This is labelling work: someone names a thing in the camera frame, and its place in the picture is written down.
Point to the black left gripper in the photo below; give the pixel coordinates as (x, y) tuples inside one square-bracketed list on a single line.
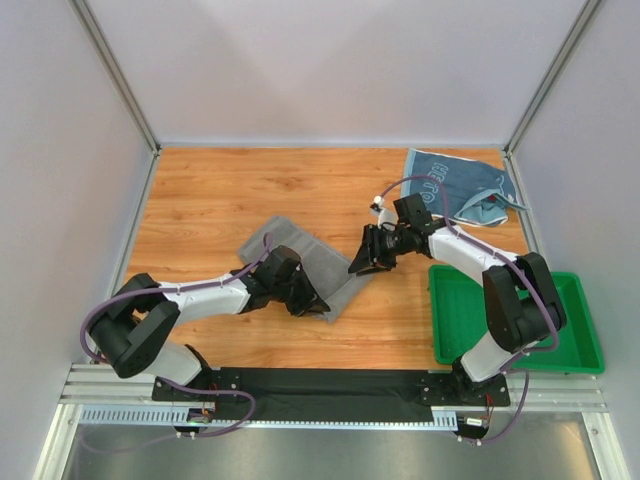
[(298, 293)]

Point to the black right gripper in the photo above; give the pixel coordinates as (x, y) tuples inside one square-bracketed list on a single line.
[(376, 246)]

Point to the grey terry towel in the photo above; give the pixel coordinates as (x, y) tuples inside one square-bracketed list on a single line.
[(326, 268)]

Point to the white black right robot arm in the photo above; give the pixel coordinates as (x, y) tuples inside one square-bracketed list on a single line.
[(522, 304)]

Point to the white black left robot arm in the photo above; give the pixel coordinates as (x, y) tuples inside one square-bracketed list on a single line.
[(130, 331)]

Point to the green plastic tray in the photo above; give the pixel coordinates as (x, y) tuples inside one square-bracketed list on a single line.
[(459, 321)]

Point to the blue patterned towel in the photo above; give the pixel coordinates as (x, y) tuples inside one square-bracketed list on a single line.
[(472, 192)]

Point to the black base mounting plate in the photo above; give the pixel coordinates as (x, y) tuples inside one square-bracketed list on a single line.
[(337, 395)]

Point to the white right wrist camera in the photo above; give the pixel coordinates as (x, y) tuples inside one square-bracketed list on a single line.
[(386, 218)]

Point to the aluminium frame post right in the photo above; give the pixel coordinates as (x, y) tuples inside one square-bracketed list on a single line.
[(583, 21)]

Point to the aluminium frame post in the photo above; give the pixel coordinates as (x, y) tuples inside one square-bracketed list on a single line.
[(583, 21), (100, 43)]

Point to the aluminium front rail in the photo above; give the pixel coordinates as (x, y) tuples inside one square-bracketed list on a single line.
[(103, 399)]

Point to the aluminium frame post left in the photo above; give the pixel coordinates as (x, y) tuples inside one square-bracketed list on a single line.
[(100, 43)]

